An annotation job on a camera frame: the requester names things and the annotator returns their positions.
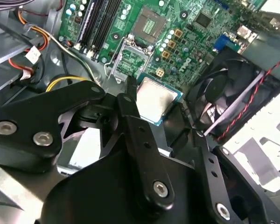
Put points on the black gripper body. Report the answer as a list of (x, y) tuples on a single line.
[(102, 193)]

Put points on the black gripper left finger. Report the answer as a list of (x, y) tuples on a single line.
[(142, 151)]

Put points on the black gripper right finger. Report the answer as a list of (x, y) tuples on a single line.
[(212, 168)]

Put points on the silver CPU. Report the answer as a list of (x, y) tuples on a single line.
[(156, 98)]

